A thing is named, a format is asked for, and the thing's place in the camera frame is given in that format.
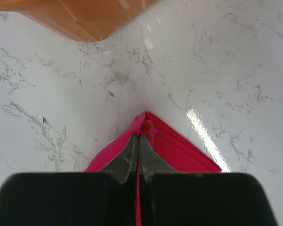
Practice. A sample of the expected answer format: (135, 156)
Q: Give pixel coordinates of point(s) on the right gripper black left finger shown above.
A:
(125, 162)

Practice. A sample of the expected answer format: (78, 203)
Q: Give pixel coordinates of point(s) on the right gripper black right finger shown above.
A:
(150, 162)

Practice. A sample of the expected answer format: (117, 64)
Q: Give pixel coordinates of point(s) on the crimson pink t-shirt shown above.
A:
(166, 200)

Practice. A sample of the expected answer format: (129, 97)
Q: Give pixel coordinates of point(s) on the orange plastic basket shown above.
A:
(79, 20)

